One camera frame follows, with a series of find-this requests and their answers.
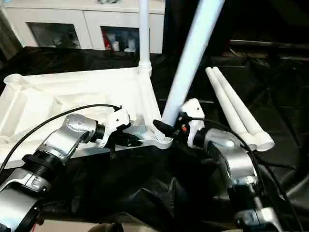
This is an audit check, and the white plastic table leg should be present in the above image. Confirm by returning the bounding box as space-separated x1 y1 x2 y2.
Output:
138 0 153 76
161 0 225 128
211 66 276 150
205 67 258 151

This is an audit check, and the black plastic mat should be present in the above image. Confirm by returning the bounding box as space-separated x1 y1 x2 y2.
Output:
0 46 309 232

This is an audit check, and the black left robot foot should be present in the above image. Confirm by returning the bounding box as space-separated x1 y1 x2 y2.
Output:
86 221 125 232

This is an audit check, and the red carton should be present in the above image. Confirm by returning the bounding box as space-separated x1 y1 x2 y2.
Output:
102 33 112 51

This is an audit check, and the grey metal bar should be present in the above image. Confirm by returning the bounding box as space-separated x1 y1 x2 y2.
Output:
229 40 309 50

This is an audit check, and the white cabinet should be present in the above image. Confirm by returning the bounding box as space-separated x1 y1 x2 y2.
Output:
1 0 166 55

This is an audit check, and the grey curtain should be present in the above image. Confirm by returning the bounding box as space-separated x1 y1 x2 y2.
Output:
0 9 23 62

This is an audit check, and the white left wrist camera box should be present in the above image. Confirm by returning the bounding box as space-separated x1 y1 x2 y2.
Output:
98 107 132 148

